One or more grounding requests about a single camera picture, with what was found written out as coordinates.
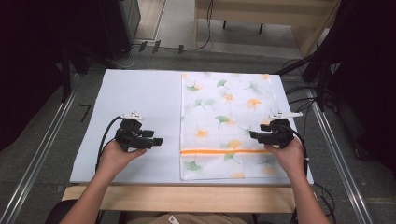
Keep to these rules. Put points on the dark curtain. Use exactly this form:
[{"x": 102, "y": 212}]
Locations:
[
  {"x": 370, "y": 77},
  {"x": 25, "y": 62}
]

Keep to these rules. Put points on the black metal stand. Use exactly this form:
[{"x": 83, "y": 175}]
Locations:
[
  {"x": 322, "y": 90},
  {"x": 66, "y": 74}
]

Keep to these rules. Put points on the light wooden table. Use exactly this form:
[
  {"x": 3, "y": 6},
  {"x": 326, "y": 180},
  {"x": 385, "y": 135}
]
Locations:
[{"x": 186, "y": 199}]

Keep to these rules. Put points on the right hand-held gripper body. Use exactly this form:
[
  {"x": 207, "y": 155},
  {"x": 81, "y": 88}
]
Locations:
[{"x": 280, "y": 135}]

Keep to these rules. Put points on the black cabinet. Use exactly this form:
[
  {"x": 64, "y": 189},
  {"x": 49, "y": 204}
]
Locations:
[{"x": 120, "y": 28}]

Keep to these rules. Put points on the person's beige trousers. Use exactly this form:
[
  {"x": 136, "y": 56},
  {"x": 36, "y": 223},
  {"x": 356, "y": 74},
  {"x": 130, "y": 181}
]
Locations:
[{"x": 199, "y": 219}]

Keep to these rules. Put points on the person's left hand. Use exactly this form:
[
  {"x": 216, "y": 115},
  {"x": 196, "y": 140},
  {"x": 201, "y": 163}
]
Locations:
[{"x": 115, "y": 161}]

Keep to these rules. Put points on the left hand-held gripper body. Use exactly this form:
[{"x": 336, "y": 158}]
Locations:
[{"x": 130, "y": 138}]

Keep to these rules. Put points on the leaf-print zipper bag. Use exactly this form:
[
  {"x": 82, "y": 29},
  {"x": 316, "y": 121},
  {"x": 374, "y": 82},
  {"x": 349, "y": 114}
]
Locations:
[{"x": 224, "y": 99}]

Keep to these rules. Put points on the person's right hand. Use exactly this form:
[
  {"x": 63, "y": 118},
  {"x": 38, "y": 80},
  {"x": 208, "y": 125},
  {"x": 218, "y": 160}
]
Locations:
[{"x": 291, "y": 160}]

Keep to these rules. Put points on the light wooden bench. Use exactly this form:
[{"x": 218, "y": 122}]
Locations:
[{"x": 311, "y": 18}]

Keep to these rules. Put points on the aluminium floor rail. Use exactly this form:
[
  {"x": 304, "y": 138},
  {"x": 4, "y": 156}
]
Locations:
[
  {"x": 339, "y": 155},
  {"x": 40, "y": 149}
]

